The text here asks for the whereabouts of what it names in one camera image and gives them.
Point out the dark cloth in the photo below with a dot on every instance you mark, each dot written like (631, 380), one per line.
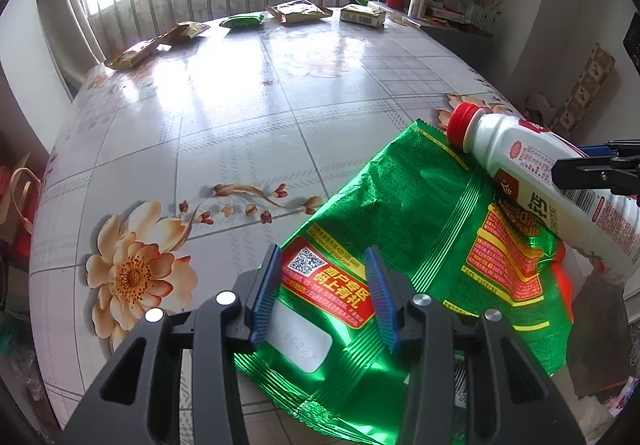
(595, 330)

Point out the small green snack packet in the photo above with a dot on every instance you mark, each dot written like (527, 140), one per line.
(242, 21)

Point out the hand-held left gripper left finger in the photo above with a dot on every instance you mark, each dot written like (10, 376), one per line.
(265, 297)

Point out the orange brown snack packet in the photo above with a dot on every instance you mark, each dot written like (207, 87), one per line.
(185, 32)

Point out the tan wooden block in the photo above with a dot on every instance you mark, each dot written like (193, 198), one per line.
(425, 0)

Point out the flat brown wrapper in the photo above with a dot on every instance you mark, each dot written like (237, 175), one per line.
(132, 55)

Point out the small white bottle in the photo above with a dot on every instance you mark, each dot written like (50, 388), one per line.
(415, 6)

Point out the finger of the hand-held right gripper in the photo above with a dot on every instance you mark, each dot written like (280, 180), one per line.
(580, 172)
(620, 148)

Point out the white bottle with red cap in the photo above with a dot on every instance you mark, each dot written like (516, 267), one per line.
(505, 150)

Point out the beige curtain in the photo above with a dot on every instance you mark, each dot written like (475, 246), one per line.
(65, 10)

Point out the large green snack bag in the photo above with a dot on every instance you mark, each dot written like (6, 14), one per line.
(425, 205)

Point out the tile pattern board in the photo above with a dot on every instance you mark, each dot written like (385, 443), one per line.
(587, 85)

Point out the green plastic crate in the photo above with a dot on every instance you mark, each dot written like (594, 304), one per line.
(482, 19)

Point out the yellow green snack box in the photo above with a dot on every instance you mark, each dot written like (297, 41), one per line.
(362, 16)

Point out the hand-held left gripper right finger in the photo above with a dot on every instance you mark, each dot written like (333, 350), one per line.
(382, 300)

